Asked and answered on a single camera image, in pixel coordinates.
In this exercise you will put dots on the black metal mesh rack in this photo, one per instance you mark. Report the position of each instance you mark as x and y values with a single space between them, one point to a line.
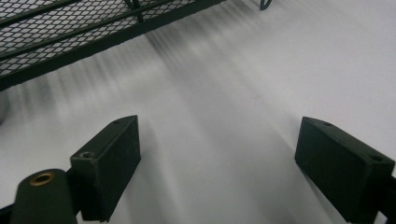
56 40

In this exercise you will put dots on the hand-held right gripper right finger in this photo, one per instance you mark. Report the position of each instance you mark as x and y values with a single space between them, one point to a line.
339 174

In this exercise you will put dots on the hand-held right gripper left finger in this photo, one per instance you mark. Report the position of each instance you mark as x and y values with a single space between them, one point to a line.
107 168

